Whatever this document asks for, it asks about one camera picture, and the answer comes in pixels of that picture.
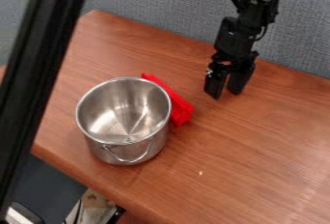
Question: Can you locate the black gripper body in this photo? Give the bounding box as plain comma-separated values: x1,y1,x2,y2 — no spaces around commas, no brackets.
207,16,261,73

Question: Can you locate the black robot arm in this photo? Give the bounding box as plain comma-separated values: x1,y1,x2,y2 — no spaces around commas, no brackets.
203,0,280,99

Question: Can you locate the black camera-side pole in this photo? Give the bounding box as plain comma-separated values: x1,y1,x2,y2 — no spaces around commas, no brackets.
0,0,86,222

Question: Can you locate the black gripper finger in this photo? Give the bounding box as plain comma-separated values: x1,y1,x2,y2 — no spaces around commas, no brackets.
203,62,230,99
228,66,256,95

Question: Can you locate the white object at corner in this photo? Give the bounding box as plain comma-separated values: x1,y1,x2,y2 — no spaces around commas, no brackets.
6,202,43,224

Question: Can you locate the beige object under table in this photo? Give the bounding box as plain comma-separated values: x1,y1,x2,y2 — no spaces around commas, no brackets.
62,188,126,224

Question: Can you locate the stainless steel pot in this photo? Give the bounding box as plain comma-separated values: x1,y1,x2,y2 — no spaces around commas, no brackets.
75,77,173,165

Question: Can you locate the red plastic block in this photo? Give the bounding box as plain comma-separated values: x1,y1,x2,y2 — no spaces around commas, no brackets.
141,72,195,126

